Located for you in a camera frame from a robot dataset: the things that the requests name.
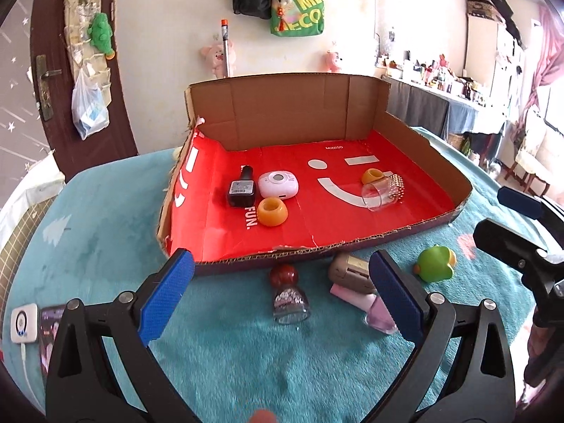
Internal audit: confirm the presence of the green dinosaur plush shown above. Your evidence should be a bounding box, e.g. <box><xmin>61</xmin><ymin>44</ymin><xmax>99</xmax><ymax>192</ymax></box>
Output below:
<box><xmin>87</xmin><ymin>12</ymin><xmax>117</xmax><ymax>60</ymax></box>

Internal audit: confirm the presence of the small pink round-lens device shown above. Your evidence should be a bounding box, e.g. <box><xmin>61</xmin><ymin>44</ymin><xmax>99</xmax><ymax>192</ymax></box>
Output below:
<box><xmin>258</xmin><ymin>171</ymin><xmax>300</xmax><ymax>199</ymax></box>

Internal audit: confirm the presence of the green frog toy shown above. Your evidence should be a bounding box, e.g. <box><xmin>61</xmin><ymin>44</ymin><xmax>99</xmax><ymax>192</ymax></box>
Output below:
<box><xmin>413</xmin><ymin>247</ymin><xmax>458</xmax><ymax>283</ymax></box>

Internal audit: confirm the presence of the black nail polish bottle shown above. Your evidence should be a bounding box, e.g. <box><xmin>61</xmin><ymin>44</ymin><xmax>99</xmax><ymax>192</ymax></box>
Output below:
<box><xmin>227</xmin><ymin>165</ymin><xmax>256</xmax><ymax>207</ymax></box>

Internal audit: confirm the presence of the pink pig plush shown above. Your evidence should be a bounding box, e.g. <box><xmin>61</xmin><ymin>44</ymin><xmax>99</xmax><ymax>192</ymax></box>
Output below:
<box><xmin>200</xmin><ymin>42</ymin><xmax>236</xmax><ymax>78</ymax></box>

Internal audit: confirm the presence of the row of small cosmetics bottles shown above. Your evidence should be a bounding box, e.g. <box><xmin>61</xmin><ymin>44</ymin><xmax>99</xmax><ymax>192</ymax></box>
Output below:
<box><xmin>383</xmin><ymin>50</ymin><xmax>494</xmax><ymax>106</ymax></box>

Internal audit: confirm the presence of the green grid mat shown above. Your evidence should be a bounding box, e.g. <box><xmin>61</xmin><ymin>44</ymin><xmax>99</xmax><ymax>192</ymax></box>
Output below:
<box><xmin>0</xmin><ymin>198</ymin><xmax>58</xmax><ymax>283</ymax></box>

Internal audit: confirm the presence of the grey stick with orange tip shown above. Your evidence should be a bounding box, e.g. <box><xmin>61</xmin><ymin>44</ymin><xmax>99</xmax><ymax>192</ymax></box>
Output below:
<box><xmin>220</xmin><ymin>19</ymin><xmax>232</xmax><ymax>79</ymax></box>

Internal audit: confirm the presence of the white cable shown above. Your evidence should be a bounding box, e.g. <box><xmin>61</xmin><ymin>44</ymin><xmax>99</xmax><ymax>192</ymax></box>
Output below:
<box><xmin>20</xmin><ymin>344</ymin><xmax>36</xmax><ymax>406</ymax></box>

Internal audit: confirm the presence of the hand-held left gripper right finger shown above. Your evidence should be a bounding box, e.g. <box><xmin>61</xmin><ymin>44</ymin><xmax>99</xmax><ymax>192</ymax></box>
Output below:
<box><xmin>369</xmin><ymin>249</ymin><xmax>517</xmax><ymax>423</ymax></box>

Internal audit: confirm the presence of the white cloth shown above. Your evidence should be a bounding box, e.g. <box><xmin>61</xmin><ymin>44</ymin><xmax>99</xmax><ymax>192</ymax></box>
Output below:
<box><xmin>0</xmin><ymin>150</ymin><xmax>67</xmax><ymax>225</ymax></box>

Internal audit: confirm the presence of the small white device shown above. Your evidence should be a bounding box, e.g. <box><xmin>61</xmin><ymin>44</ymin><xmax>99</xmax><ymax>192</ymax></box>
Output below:
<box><xmin>11</xmin><ymin>303</ymin><xmax>39</xmax><ymax>344</ymax></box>

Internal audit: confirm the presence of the white wardrobe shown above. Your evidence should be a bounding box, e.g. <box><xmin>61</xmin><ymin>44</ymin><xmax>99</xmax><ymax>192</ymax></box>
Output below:
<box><xmin>465</xmin><ymin>0</ymin><xmax>529</xmax><ymax>119</ymax></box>

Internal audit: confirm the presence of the table with dark cloth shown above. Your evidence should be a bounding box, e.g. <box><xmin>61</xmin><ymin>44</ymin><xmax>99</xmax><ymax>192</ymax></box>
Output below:
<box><xmin>381</xmin><ymin>75</ymin><xmax>507</xmax><ymax>142</ymax></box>

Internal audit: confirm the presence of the pink curtain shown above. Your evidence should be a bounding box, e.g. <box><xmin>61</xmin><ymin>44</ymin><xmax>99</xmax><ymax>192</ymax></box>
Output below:
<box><xmin>526</xmin><ymin>6</ymin><xmax>564</xmax><ymax>111</ymax></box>

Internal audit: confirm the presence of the smartphone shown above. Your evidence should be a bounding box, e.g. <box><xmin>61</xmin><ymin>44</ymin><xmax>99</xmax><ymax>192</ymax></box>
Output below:
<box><xmin>39</xmin><ymin>304</ymin><xmax>67</xmax><ymax>373</ymax></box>

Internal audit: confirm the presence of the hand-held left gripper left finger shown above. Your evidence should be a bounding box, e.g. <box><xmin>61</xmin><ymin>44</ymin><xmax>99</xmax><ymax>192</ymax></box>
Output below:
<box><xmin>45</xmin><ymin>248</ymin><xmax>197</xmax><ymax>423</ymax></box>

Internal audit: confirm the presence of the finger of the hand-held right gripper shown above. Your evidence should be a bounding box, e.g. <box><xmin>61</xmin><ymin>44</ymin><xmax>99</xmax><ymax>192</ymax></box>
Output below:
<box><xmin>498</xmin><ymin>186</ymin><xmax>564</xmax><ymax>221</ymax></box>
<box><xmin>473</xmin><ymin>218</ymin><xmax>551</xmax><ymax>276</ymax></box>

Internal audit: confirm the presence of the wicker basket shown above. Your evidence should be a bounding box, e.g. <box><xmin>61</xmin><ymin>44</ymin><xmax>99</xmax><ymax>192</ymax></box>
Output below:
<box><xmin>447</xmin><ymin>132</ymin><xmax>470</xmax><ymax>153</ymax></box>

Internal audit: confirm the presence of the clear plastic bag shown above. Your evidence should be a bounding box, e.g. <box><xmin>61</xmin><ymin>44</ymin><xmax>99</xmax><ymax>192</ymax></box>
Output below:
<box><xmin>71</xmin><ymin>68</ymin><xmax>111</xmax><ymax>141</ymax></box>

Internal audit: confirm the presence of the beige hanging door organiser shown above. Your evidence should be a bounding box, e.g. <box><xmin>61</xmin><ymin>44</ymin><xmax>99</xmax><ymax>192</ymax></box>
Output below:
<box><xmin>59</xmin><ymin>0</ymin><xmax>113</xmax><ymax>106</ymax></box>

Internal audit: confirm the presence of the white chair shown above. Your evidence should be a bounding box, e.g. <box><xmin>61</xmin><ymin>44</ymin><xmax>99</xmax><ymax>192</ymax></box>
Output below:
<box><xmin>507</xmin><ymin>106</ymin><xmax>564</xmax><ymax>186</ymax></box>

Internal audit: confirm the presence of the pink nail polish bottle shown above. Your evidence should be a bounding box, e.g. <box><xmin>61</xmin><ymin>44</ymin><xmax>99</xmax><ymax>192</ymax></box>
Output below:
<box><xmin>330</xmin><ymin>284</ymin><xmax>399</xmax><ymax>333</ymax></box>

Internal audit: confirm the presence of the taupe earbud case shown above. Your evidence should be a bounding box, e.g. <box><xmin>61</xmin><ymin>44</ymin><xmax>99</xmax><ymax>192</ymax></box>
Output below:
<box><xmin>328</xmin><ymin>253</ymin><xmax>377</xmax><ymax>295</ymax></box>

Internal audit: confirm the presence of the clear plastic cup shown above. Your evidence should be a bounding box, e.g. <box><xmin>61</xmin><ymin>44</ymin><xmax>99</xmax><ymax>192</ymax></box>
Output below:
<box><xmin>361</xmin><ymin>176</ymin><xmax>397</xmax><ymax>212</ymax></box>

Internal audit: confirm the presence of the green tote bag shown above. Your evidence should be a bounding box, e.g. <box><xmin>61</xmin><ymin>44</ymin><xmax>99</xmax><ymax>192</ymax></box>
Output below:
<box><xmin>270</xmin><ymin>0</ymin><xmax>327</xmax><ymax>37</ymax></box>

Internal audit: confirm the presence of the wall mirror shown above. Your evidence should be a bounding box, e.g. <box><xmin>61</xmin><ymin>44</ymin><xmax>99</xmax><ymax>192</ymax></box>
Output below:
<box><xmin>374</xmin><ymin>26</ymin><xmax>397</xmax><ymax>67</ymax></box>

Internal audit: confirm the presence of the cardboard box with red lining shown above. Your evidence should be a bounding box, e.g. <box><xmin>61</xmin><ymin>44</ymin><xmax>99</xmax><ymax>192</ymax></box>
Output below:
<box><xmin>156</xmin><ymin>73</ymin><xmax>473</xmax><ymax>276</ymax></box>

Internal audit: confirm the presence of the metal door handle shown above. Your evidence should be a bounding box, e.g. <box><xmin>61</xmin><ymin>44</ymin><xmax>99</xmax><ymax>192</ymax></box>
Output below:
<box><xmin>35</xmin><ymin>55</ymin><xmax>62</xmax><ymax>122</ymax></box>

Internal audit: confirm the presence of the clear bottle with red cap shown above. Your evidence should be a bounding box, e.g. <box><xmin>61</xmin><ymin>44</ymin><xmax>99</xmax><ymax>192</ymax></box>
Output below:
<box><xmin>270</xmin><ymin>264</ymin><xmax>311</xmax><ymax>326</ymax></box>

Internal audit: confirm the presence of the gold studded cuff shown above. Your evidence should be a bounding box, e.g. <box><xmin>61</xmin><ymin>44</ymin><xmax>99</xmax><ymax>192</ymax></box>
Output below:
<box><xmin>388</xmin><ymin>174</ymin><xmax>408</xmax><ymax>203</ymax></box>

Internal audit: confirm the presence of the dark brown door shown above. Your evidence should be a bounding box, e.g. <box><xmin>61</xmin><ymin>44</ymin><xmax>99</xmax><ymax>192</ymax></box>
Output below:
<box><xmin>29</xmin><ymin>0</ymin><xmax>139</xmax><ymax>183</ymax></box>

